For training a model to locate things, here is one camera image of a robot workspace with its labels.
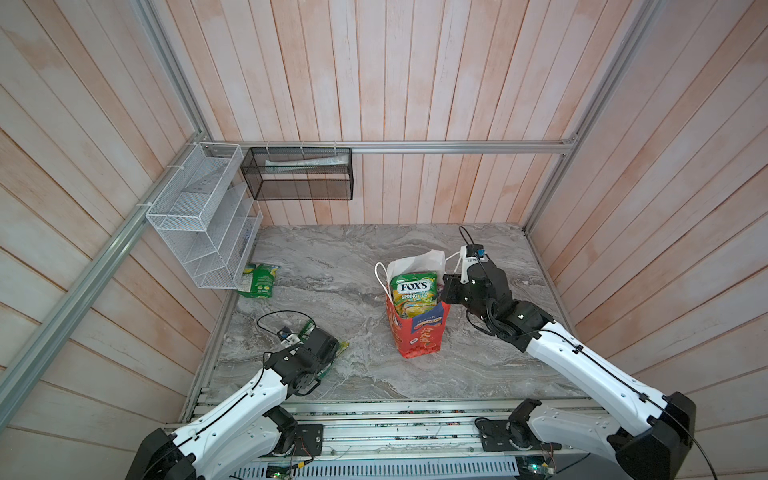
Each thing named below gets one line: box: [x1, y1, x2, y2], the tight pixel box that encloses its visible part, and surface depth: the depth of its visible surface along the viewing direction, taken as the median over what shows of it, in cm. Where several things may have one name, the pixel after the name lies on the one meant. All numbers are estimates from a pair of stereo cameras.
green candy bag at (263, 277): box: [237, 263, 280, 298], surface depth 103 cm
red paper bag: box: [374, 249, 451, 359], surface depth 82 cm
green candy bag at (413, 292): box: [390, 271, 438, 319], surface depth 83 cm
